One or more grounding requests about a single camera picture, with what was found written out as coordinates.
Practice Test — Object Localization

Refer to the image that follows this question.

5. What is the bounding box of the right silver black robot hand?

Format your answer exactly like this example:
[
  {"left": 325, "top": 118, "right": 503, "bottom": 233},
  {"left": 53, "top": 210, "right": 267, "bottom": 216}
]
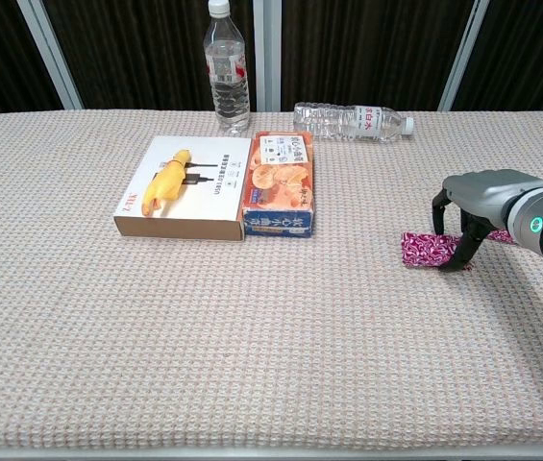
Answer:
[{"left": 432, "top": 168, "right": 543, "bottom": 274}]

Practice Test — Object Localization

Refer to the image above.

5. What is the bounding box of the white cable product box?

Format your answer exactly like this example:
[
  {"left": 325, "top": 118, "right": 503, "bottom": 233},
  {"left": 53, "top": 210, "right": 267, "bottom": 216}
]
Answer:
[{"left": 112, "top": 134, "right": 253, "bottom": 243}]

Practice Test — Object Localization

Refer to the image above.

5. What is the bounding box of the yellow rubber chicken toy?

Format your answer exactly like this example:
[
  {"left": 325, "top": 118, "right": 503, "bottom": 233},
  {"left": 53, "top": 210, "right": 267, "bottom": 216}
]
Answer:
[{"left": 139, "top": 149, "right": 192, "bottom": 218}]

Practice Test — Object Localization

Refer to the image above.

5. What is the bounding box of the clear water bottle lying flat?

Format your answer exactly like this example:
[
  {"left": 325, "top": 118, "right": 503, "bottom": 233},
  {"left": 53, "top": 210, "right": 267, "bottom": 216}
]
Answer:
[{"left": 292, "top": 101, "right": 416, "bottom": 143}]

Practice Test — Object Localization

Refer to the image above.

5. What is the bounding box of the upright clear water bottle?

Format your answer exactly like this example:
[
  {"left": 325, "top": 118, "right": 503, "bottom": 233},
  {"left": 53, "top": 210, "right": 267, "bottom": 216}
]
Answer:
[{"left": 203, "top": 0, "right": 252, "bottom": 135}]

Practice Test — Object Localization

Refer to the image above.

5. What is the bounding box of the orange blue snack box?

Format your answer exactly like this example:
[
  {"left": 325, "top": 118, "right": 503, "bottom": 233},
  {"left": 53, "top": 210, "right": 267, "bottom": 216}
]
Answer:
[{"left": 242, "top": 131, "right": 317, "bottom": 240}]

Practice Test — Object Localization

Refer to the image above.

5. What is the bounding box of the beige waffle tablecloth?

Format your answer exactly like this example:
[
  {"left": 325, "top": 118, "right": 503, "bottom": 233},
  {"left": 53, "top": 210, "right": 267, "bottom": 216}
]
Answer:
[{"left": 0, "top": 109, "right": 543, "bottom": 450}]

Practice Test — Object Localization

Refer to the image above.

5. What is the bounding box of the grey aluminium partition post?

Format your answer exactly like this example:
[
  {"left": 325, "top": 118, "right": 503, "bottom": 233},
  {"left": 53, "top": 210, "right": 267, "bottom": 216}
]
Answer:
[
  {"left": 15, "top": 0, "right": 84, "bottom": 110},
  {"left": 252, "top": 0, "right": 283, "bottom": 112},
  {"left": 437, "top": 0, "right": 489, "bottom": 112}
]

